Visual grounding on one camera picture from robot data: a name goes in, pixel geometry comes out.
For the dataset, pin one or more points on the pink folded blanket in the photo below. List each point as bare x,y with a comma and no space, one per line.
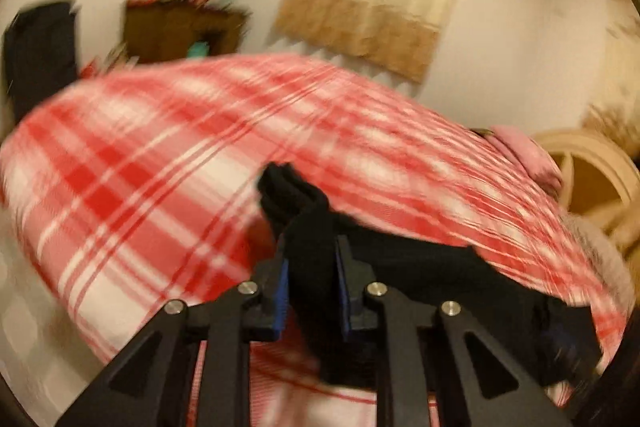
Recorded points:
528,156

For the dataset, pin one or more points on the dark wooden dresser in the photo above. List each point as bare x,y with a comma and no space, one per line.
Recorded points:
157,32

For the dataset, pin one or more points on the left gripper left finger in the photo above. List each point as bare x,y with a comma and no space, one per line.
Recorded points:
272,278

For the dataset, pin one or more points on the black suitcase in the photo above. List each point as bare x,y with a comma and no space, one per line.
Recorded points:
39,54

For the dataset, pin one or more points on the cream wooden headboard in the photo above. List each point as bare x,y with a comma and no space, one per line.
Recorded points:
600,183

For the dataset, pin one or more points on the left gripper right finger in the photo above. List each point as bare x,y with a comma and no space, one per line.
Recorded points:
360,290

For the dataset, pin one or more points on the black pants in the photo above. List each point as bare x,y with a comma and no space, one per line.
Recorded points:
550,339

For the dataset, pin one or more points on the red plaid bed sheet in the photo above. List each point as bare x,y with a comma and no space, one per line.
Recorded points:
136,187

